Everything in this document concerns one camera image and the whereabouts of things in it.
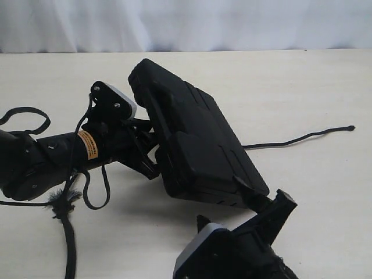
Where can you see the black plastic tool case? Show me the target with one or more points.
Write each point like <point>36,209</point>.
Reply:
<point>199,156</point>

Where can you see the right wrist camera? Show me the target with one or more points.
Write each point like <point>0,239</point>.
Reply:
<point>208,254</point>

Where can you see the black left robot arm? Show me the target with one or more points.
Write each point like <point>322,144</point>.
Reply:
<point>31,167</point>

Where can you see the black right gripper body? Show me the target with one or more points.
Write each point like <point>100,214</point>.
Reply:
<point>251,254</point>

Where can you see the white backdrop curtain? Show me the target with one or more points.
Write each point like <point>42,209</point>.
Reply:
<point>185,26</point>

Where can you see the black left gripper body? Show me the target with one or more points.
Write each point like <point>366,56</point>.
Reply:
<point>127,142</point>

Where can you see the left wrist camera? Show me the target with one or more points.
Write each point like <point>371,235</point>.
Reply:
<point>111,103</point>

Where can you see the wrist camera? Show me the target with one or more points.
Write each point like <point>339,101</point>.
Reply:
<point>208,254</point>
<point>111,103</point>

